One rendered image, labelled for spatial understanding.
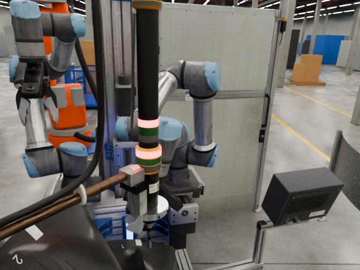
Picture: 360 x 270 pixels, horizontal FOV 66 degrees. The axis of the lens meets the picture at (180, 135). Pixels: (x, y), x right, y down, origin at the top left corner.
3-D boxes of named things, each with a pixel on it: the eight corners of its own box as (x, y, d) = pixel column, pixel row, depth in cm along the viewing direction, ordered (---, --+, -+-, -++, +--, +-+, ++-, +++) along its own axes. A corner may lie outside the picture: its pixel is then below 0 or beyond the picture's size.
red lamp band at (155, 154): (149, 161, 45) (149, 154, 44) (130, 154, 47) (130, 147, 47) (166, 153, 48) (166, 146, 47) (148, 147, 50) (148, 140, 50)
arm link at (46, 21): (50, 37, 98) (54, 37, 89) (13, 36, 92) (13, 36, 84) (46, 12, 95) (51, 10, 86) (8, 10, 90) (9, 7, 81)
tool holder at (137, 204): (141, 233, 45) (140, 179, 42) (113, 216, 49) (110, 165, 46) (175, 208, 52) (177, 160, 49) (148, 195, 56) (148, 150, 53)
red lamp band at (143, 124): (148, 129, 44) (148, 121, 43) (133, 125, 46) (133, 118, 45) (162, 124, 46) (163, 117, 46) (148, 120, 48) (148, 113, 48)
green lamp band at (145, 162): (149, 168, 45) (149, 161, 45) (130, 160, 48) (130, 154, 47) (166, 159, 48) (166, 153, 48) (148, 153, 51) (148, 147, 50)
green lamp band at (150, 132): (148, 137, 44) (148, 129, 44) (134, 132, 46) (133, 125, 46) (162, 132, 47) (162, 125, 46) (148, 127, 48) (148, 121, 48)
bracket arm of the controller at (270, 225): (260, 231, 111) (261, 225, 110) (256, 227, 114) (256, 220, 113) (308, 222, 118) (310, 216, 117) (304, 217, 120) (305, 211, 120)
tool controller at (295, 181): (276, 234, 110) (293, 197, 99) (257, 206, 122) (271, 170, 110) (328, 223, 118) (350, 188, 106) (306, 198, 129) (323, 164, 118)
